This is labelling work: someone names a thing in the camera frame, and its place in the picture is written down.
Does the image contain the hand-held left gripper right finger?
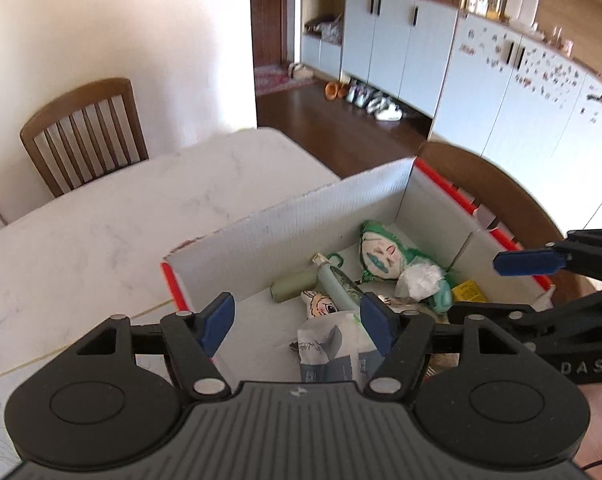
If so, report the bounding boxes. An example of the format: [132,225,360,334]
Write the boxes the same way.
[359,291,537,403]

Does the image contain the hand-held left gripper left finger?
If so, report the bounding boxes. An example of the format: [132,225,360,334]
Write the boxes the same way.
[56,291,236,402]

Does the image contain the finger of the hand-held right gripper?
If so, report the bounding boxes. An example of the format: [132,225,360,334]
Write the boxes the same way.
[494,229,602,281]
[448,282,602,332]

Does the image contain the small yellow box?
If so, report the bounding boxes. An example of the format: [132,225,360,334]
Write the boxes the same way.
[451,281,486,305]

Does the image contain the white printed plastic bag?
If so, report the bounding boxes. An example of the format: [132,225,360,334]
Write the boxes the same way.
[297,310,385,387]

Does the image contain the grey-green correction tape dispenser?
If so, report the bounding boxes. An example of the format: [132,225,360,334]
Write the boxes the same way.
[311,252,366,313]

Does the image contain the small blond cloth doll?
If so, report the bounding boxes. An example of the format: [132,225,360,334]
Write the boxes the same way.
[301,289,340,322]

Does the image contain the white plastic wrap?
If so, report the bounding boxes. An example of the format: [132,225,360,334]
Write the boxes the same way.
[395,256,445,304]

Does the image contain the green hooded doll head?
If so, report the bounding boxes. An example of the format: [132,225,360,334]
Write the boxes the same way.
[358,220,423,282]

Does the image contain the brown foil snack wrapper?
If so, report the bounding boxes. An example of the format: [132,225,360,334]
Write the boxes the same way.
[423,353,462,380]

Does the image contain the olive green cylinder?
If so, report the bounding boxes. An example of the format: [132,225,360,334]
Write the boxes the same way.
[270,270,322,305]

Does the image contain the red cardboard box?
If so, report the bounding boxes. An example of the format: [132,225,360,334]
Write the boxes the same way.
[161,156,557,378]

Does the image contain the wooden slat-back chair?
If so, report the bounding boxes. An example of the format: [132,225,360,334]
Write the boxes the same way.
[418,141,598,306]
[20,77,150,198]

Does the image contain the white cabinet with stickers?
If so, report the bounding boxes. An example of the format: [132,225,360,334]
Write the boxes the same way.
[428,12,602,221]

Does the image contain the row of white sneakers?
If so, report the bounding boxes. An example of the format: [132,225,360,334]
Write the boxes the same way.
[348,82,405,122]

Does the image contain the patterned red doormat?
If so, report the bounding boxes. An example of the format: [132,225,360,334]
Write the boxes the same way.
[253,65,323,97]

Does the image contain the white storage canisters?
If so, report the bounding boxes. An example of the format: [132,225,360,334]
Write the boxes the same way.
[501,0,540,31]

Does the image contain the grey plastic bag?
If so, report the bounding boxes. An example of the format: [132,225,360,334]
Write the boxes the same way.
[321,15,343,44]

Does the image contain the dark brown entrance door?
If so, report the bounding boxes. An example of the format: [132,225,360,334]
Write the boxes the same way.
[249,0,302,68]

